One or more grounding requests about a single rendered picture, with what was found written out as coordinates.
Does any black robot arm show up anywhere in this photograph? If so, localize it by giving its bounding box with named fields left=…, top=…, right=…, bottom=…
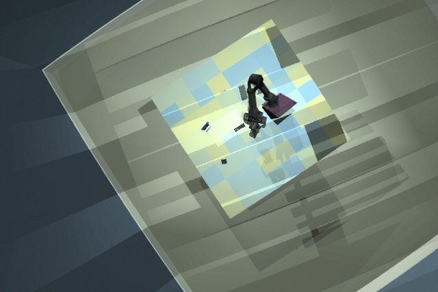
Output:
left=247, top=74, right=279, bottom=131

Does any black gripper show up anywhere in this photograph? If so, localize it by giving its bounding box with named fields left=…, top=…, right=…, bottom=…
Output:
left=243, top=113, right=267, bottom=124

